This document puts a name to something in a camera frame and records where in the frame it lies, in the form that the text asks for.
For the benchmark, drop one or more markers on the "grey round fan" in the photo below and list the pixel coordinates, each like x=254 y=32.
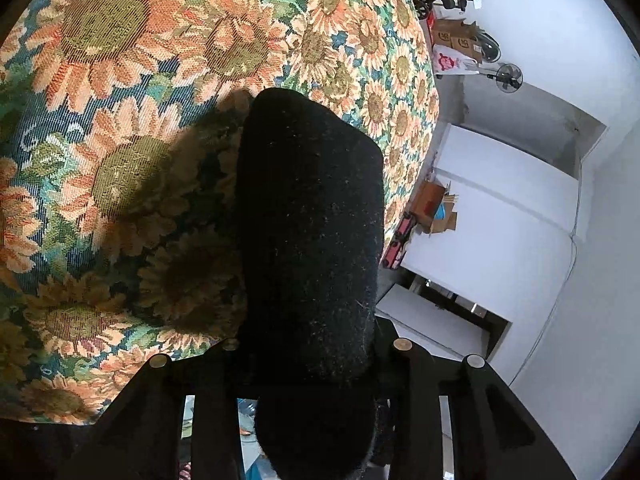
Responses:
x=487 y=47

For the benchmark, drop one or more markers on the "black sweater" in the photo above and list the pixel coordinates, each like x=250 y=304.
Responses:
x=310 y=240

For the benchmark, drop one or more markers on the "white bag with red print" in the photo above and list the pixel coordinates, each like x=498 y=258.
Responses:
x=450 y=62

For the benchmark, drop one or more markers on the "black standing fan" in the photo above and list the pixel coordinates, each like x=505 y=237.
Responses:
x=509 y=78

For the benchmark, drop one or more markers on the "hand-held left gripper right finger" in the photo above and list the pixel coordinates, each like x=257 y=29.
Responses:
x=410 y=375

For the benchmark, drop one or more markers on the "cardboard box by fans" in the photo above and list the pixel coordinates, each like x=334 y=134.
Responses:
x=457 y=37

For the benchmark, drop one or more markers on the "sunflower print blanket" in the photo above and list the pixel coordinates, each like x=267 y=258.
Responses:
x=125 y=110

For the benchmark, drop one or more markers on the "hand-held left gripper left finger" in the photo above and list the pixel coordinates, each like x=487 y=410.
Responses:
x=220 y=375

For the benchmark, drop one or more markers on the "open cardboard box with papers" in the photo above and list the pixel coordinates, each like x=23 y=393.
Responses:
x=432 y=207

